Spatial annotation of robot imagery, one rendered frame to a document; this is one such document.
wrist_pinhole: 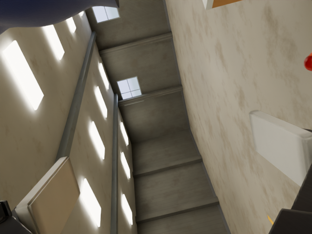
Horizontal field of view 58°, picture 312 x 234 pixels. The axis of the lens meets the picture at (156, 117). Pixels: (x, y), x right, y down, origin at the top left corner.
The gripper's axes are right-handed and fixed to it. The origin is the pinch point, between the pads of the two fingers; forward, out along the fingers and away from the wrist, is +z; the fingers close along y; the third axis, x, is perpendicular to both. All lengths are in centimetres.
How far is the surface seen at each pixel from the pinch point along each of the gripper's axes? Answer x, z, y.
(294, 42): -10, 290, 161
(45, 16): 15.1, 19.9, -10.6
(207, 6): 38, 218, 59
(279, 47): -13, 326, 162
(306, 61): 1.2, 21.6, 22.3
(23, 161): -101, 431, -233
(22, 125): -47, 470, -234
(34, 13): 15.3, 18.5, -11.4
